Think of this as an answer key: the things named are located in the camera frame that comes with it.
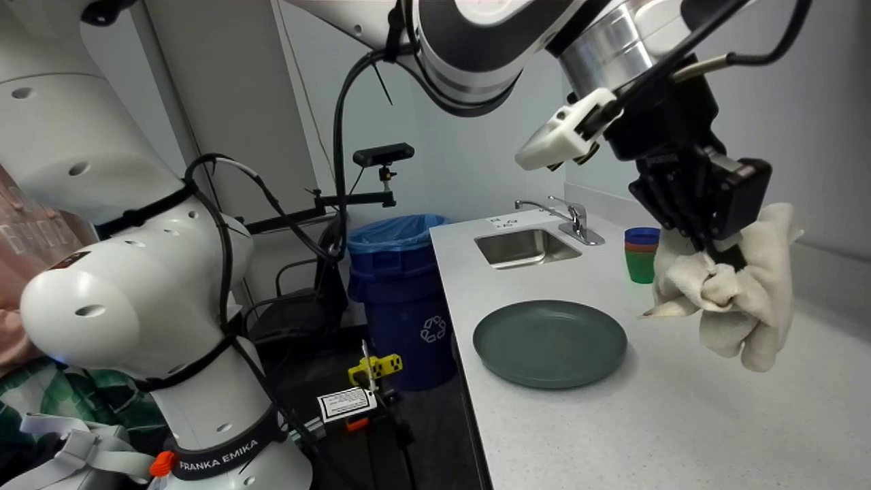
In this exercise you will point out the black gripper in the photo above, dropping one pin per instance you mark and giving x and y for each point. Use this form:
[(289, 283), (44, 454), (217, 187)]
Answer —
[(685, 175)]

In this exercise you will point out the beige cloth towel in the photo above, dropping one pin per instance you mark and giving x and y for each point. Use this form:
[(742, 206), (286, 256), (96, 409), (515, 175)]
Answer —
[(745, 312)]

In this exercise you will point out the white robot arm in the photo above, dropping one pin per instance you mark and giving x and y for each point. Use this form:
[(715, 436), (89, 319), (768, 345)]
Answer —
[(152, 296)]

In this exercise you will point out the person in pink top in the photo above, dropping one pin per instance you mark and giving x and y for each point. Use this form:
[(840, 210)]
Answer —
[(50, 414)]

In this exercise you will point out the green plastic cup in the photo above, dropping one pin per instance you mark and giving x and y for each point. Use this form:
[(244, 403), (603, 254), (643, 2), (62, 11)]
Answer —
[(640, 266)]

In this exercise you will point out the blue plastic cup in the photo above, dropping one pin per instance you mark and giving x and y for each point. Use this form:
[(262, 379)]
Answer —
[(640, 236)]

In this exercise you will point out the orange plastic cup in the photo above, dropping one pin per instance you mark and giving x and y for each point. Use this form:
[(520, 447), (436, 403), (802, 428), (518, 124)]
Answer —
[(640, 249)]

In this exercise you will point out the chrome faucet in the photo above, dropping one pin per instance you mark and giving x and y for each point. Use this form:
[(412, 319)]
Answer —
[(573, 217)]

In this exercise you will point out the dark green plate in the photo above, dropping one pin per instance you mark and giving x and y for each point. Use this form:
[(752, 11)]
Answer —
[(552, 345)]

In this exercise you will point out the stainless steel sink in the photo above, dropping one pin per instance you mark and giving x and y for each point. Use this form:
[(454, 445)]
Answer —
[(523, 249)]

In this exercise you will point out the blue recycling bin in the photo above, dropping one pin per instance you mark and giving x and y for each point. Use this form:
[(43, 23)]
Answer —
[(395, 277)]

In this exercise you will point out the yellow clamp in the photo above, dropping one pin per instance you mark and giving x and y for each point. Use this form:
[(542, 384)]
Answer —
[(371, 369)]

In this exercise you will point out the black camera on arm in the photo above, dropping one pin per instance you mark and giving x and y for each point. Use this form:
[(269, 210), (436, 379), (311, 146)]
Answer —
[(386, 153)]

